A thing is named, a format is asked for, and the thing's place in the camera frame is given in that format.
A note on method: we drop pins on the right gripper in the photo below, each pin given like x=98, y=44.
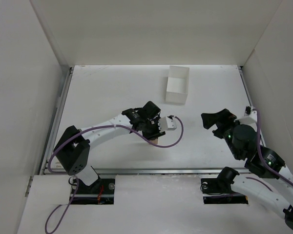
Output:
x=221, y=126

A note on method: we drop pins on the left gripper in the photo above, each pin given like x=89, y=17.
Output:
x=150, y=129

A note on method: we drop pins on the light wood block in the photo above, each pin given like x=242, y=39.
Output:
x=154, y=142

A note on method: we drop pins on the white perforated box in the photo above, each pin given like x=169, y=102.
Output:
x=177, y=85

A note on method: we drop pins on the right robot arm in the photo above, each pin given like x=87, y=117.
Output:
x=242, y=136

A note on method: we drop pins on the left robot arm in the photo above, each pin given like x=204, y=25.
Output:
x=72, y=150

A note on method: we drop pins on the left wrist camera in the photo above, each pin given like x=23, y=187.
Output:
x=167, y=124

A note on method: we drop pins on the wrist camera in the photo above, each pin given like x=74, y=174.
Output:
x=249, y=117
x=167, y=124

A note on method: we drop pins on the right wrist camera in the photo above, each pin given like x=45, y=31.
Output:
x=249, y=117

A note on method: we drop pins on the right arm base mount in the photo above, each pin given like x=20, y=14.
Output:
x=216, y=191

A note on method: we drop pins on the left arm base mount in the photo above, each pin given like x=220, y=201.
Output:
x=100, y=193

